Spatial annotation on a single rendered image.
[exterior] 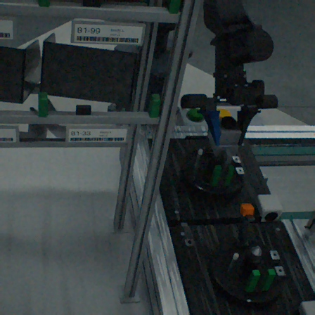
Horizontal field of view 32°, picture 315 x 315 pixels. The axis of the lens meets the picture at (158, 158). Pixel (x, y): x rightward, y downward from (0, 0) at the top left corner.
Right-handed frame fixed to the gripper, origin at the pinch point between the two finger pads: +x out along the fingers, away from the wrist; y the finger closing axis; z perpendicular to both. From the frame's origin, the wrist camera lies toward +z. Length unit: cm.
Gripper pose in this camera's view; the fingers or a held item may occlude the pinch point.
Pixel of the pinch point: (228, 128)
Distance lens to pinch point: 110.3
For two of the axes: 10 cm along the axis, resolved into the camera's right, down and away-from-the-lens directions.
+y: 9.7, -0.2, 2.4
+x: 0.0, 10.0, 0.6
